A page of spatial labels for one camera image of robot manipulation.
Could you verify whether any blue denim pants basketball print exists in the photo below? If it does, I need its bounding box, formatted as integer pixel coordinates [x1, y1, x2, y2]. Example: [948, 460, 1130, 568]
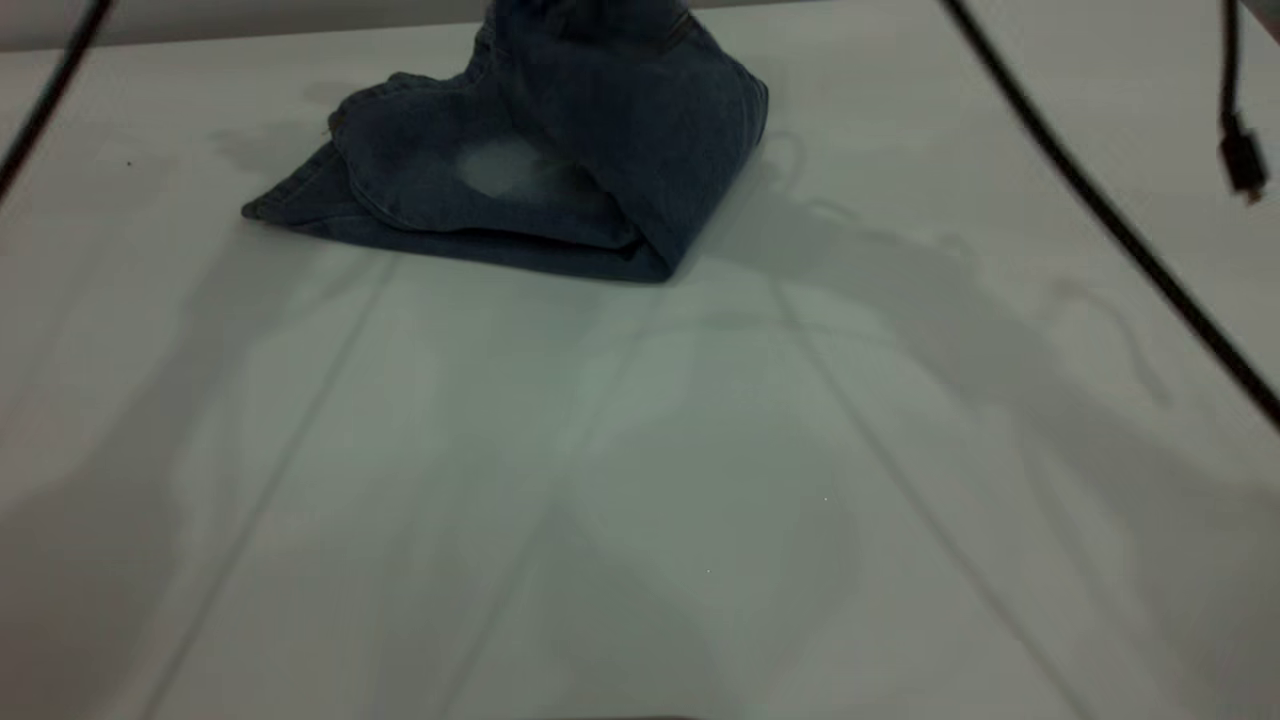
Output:
[241, 0, 770, 285]

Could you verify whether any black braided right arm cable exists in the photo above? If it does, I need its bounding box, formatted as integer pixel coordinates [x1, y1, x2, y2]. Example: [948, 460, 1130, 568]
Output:
[940, 0, 1280, 431]

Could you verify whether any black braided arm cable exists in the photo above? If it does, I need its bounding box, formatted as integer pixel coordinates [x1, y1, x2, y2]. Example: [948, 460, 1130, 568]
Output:
[0, 0, 113, 201]
[940, 0, 1280, 431]

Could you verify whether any black cable with plug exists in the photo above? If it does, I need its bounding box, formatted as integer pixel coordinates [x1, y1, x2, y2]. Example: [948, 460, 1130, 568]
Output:
[1216, 0, 1271, 205]

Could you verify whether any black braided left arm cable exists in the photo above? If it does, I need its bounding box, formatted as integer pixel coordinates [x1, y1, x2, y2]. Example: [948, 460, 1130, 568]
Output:
[0, 0, 113, 201]

